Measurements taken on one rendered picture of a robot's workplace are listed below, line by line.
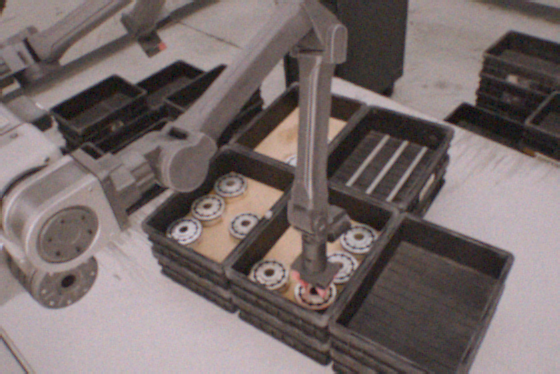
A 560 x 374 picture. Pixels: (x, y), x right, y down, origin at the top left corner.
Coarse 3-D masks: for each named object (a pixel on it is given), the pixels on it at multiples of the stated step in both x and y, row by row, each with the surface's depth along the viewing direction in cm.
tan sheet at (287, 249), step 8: (352, 224) 151; (288, 232) 152; (296, 232) 151; (376, 232) 148; (280, 240) 150; (288, 240) 149; (296, 240) 149; (272, 248) 148; (280, 248) 148; (288, 248) 147; (296, 248) 147; (328, 248) 146; (336, 248) 146; (272, 256) 146; (280, 256) 145; (288, 256) 145; (296, 256) 145; (288, 264) 143; (288, 288) 137; (288, 296) 136
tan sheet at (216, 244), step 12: (252, 180) 169; (252, 192) 165; (264, 192) 164; (276, 192) 164; (228, 204) 162; (240, 204) 162; (252, 204) 161; (264, 204) 161; (228, 216) 158; (204, 228) 156; (216, 228) 155; (204, 240) 152; (216, 240) 152; (228, 240) 151; (204, 252) 149; (216, 252) 149; (228, 252) 148
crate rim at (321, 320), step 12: (348, 192) 147; (372, 204) 143; (384, 204) 142; (396, 216) 139; (264, 228) 140; (384, 228) 136; (252, 240) 137; (240, 252) 136; (372, 252) 131; (228, 264) 132; (360, 264) 129; (228, 276) 132; (240, 276) 129; (252, 288) 128; (264, 288) 126; (348, 288) 124; (276, 300) 124; (288, 300) 123; (300, 312) 121; (312, 312) 120; (324, 324) 119
